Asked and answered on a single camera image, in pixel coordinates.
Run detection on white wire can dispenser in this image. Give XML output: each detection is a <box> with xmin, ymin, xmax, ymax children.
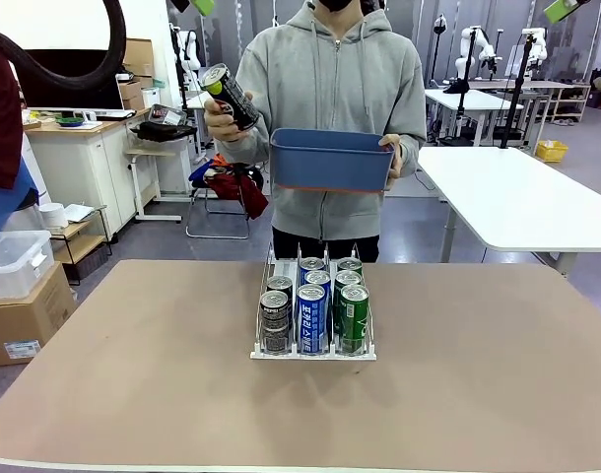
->
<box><xmin>249</xmin><ymin>240</ymin><xmax>379</xmax><ymax>363</ymax></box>

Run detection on white cabinet with wooden top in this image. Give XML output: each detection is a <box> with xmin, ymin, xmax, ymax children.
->
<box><xmin>24</xmin><ymin>110</ymin><xmax>152</xmax><ymax>245</ymax></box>

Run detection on white background table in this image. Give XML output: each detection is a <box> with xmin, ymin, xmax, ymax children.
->
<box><xmin>425</xmin><ymin>88</ymin><xmax>526</xmax><ymax>147</ymax></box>
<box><xmin>185</xmin><ymin>89</ymin><xmax>214</xmax><ymax>154</ymax></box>

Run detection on large white table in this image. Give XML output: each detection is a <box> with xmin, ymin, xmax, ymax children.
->
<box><xmin>417</xmin><ymin>146</ymin><xmax>601</xmax><ymax>277</ymax></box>

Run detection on black bag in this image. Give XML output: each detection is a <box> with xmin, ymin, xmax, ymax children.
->
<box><xmin>131</xmin><ymin>120</ymin><xmax>199</xmax><ymax>143</ymax></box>

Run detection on white rolling side table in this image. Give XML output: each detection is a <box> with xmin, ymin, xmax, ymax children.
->
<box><xmin>125</xmin><ymin>146</ymin><xmax>196</xmax><ymax>224</ymax></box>

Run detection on low wooden metal shelf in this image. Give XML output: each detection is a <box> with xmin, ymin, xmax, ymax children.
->
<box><xmin>48</xmin><ymin>205</ymin><xmax>114</xmax><ymax>286</ymax></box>

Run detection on black office chair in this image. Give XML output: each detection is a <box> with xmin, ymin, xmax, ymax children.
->
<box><xmin>184</xmin><ymin>162</ymin><xmax>270</xmax><ymax>241</ymax></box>

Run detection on clear wrapped package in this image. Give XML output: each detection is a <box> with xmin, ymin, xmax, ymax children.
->
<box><xmin>147</xmin><ymin>103</ymin><xmax>188</xmax><ymax>127</ymax></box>

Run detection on person in grey hoodie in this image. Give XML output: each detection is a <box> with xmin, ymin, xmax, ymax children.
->
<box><xmin>231</xmin><ymin>0</ymin><xmax>429</xmax><ymax>265</ymax></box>

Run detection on person's left hand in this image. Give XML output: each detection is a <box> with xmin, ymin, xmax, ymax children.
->
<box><xmin>377</xmin><ymin>133</ymin><xmax>405</xmax><ymax>180</ymax></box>

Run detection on blue cloth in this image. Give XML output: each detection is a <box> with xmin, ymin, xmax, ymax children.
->
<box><xmin>0</xmin><ymin>160</ymin><xmax>39</xmax><ymax>233</ymax></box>

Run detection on large black monitor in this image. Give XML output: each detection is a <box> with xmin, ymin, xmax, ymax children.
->
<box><xmin>14</xmin><ymin>48</ymin><xmax>125</xmax><ymax>110</ymax></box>

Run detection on person's right forearm grey sleeve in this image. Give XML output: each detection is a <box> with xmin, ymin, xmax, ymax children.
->
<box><xmin>220</xmin><ymin>125</ymin><xmax>275</xmax><ymax>167</ymax></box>

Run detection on black tripod pole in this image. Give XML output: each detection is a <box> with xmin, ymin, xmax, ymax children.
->
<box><xmin>500</xmin><ymin>33</ymin><xmax>537</xmax><ymax>149</ymax></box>
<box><xmin>455</xmin><ymin>27</ymin><xmax>479</xmax><ymax>118</ymax></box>

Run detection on long wooden workbench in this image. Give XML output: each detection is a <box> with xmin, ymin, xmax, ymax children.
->
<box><xmin>470</xmin><ymin>80</ymin><xmax>593</xmax><ymax>124</ymax></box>

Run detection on black Pepsi can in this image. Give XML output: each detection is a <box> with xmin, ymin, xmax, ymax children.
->
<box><xmin>199</xmin><ymin>62</ymin><xmax>261</xmax><ymax>133</ymax></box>
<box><xmin>266</xmin><ymin>275</ymin><xmax>295</xmax><ymax>302</ymax></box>
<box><xmin>259</xmin><ymin>290</ymin><xmax>292</xmax><ymax>356</ymax></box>

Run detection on maroon hanging jacket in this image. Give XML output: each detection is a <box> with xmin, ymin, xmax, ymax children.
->
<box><xmin>0</xmin><ymin>46</ymin><xmax>25</xmax><ymax>191</ymax></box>

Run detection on person's right hand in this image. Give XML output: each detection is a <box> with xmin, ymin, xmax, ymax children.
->
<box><xmin>203</xmin><ymin>97</ymin><xmax>256</xmax><ymax>145</ymax></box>

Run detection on small brown cardboard box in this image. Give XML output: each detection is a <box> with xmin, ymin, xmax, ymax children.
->
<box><xmin>118</xmin><ymin>76</ymin><xmax>155</xmax><ymax>112</ymax></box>

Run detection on yellow plastic crate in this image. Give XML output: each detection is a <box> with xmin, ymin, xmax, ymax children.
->
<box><xmin>535</xmin><ymin>139</ymin><xmax>569</xmax><ymax>165</ymax></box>

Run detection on white paper roll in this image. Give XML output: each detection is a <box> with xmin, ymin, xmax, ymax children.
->
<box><xmin>38</xmin><ymin>202</ymin><xmax>70</xmax><ymax>231</ymax></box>

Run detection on blue plastic bin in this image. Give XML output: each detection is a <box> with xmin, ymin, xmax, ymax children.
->
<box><xmin>269</xmin><ymin>127</ymin><xmax>397</xmax><ymax>193</ymax></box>

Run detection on black stand with white head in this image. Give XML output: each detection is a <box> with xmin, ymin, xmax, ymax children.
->
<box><xmin>431</xmin><ymin>13</ymin><xmax>448</xmax><ymax>88</ymax></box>

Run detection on white papers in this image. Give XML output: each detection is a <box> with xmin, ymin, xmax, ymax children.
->
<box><xmin>63</xmin><ymin>203</ymin><xmax>96</xmax><ymax>224</ymax></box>

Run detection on large brown cardboard box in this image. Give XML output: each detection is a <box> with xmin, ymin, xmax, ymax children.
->
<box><xmin>0</xmin><ymin>261</ymin><xmax>79</xmax><ymax>369</ymax></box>

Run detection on open brown cardboard box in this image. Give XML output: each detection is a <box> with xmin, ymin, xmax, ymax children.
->
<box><xmin>121</xmin><ymin>37</ymin><xmax>155</xmax><ymax>79</ymax></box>

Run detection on clear plastic storage box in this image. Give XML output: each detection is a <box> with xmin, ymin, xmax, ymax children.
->
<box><xmin>0</xmin><ymin>230</ymin><xmax>55</xmax><ymax>302</ymax></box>

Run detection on person's left forearm grey sleeve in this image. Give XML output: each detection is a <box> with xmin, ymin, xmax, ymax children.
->
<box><xmin>396</xmin><ymin>130</ymin><xmax>429</xmax><ymax>171</ymax></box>

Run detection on white keyboard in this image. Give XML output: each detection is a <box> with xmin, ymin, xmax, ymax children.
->
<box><xmin>81</xmin><ymin>108</ymin><xmax>137</xmax><ymax>122</ymax></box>

